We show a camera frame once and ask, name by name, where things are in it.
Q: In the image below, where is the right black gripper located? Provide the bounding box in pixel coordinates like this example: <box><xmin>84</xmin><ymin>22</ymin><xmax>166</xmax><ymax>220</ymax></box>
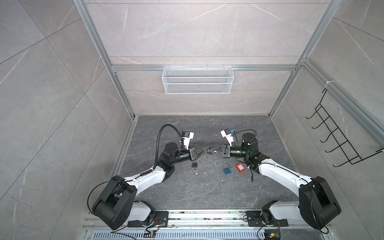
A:
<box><xmin>210</xmin><ymin>144</ymin><xmax>250</xmax><ymax>160</ymax></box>

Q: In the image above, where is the blue padlock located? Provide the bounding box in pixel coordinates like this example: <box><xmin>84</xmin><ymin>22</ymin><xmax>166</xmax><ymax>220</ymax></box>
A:
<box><xmin>223</xmin><ymin>164</ymin><xmax>232</xmax><ymax>175</ymax></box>

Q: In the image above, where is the red padlock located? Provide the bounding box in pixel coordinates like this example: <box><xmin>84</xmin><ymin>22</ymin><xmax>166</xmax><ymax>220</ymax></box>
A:
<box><xmin>236</xmin><ymin>163</ymin><xmax>246</xmax><ymax>173</ymax></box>

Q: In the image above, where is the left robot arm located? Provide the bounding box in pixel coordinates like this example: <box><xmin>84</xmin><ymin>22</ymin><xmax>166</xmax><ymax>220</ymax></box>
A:
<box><xmin>89</xmin><ymin>142</ymin><xmax>208</xmax><ymax>230</ymax></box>

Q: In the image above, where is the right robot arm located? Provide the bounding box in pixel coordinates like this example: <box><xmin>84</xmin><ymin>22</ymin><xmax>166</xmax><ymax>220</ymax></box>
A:
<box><xmin>208</xmin><ymin>132</ymin><xmax>342</xmax><ymax>230</ymax></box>

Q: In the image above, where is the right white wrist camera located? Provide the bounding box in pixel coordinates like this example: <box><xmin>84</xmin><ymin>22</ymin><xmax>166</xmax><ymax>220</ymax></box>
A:
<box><xmin>220</xmin><ymin>129</ymin><xmax>236</xmax><ymax>147</ymax></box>

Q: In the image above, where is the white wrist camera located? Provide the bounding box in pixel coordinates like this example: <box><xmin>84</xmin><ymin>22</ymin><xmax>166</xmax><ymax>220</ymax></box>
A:
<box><xmin>220</xmin><ymin>129</ymin><xmax>236</xmax><ymax>147</ymax></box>
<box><xmin>181</xmin><ymin>131</ymin><xmax>195</xmax><ymax>150</ymax></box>

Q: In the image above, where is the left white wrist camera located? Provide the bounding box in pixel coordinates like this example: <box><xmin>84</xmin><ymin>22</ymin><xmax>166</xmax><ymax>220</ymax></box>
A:
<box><xmin>181</xmin><ymin>131</ymin><xmax>195</xmax><ymax>150</ymax></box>

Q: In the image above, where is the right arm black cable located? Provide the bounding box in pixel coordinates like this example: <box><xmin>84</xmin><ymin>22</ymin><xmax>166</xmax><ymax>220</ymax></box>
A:
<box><xmin>233</xmin><ymin>128</ymin><xmax>258</xmax><ymax>139</ymax></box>

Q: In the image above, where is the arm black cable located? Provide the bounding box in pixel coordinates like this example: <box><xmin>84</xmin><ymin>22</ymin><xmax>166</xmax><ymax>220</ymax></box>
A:
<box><xmin>233</xmin><ymin>128</ymin><xmax>258</xmax><ymax>139</ymax></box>
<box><xmin>152</xmin><ymin>123</ymin><xmax>182</xmax><ymax>170</ymax></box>

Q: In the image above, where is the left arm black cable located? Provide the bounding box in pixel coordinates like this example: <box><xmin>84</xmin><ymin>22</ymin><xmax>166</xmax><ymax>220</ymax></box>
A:
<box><xmin>152</xmin><ymin>123</ymin><xmax>182</xmax><ymax>170</ymax></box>

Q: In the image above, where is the white wire mesh basket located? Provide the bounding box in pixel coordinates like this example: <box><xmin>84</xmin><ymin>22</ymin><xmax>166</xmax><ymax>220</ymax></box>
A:
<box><xmin>162</xmin><ymin>67</ymin><xmax>235</xmax><ymax>94</ymax></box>

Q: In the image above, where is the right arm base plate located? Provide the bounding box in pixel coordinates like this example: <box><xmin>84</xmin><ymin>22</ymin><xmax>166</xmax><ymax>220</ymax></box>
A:
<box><xmin>243</xmin><ymin>210</ymin><xmax>289</xmax><ymax>227</ymax></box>

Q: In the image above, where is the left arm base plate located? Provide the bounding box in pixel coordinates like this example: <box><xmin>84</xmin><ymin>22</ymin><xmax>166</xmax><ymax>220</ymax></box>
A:
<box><xmin>127</xmin><ymin>211</ymin><xmax>169</xmax><ymax>228</ymax></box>

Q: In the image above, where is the aluminium front rail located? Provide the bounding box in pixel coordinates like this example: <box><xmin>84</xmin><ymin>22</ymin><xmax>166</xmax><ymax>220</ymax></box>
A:
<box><xmin>79</xmin><ymin>209</ymin><xmax>337</xmax><ymax>240</ymax></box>

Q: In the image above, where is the black wire hook rack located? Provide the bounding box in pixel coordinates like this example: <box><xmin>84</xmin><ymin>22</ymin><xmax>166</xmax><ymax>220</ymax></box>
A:
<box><xmin>306</xmin><ymin>89</ymin><xmax>384</xmax><ymax>168</ymax></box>

